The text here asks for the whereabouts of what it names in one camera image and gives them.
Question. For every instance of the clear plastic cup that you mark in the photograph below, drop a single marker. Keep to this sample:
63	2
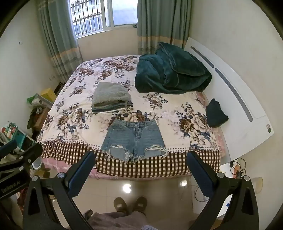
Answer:
257	185

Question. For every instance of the yellow box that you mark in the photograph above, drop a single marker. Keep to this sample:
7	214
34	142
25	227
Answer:
49	95

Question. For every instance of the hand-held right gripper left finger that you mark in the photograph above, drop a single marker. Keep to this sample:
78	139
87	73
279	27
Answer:
81	175

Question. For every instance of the round white mirror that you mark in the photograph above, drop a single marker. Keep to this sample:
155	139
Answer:
37	165

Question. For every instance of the dark green folded cloth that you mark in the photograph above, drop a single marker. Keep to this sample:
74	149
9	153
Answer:
215	114

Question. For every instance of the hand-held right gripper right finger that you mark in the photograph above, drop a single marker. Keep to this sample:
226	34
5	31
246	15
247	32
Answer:
200	177

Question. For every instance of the pink mattress pad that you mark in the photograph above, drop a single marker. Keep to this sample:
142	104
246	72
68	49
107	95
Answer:
220	141

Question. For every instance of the window with metal grille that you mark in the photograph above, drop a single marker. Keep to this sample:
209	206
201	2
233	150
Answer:
95	15

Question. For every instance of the stack of folded clothes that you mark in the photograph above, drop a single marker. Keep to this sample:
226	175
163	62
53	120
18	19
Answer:
109	97

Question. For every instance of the green and white bag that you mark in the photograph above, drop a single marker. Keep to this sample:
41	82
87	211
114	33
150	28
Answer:
35	100

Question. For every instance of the grey-green curtain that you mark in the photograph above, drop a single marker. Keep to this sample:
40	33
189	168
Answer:
162	21
58	39

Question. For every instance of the white headboard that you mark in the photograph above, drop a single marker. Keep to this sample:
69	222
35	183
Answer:
238	92

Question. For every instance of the brown slipper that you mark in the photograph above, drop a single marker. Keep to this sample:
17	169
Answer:
140	204
120	204

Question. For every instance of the person's grey trouser legs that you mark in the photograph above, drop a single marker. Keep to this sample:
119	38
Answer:
115	221

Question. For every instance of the teal plastic toy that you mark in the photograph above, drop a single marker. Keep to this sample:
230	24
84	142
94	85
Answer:
13	132

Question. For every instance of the cluttered wooden nightstand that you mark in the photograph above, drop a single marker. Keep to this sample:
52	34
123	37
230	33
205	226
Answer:
38	117

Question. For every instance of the blue denim shorts pants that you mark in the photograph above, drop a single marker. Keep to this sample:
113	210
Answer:
134	138

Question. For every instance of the floral covered bed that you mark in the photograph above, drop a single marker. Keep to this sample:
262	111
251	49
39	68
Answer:
77	119

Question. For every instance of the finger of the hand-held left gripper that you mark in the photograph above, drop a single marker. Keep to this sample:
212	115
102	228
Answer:
26	154
7	148

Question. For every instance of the dark green plush blanket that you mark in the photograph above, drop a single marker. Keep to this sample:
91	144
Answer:
172	70

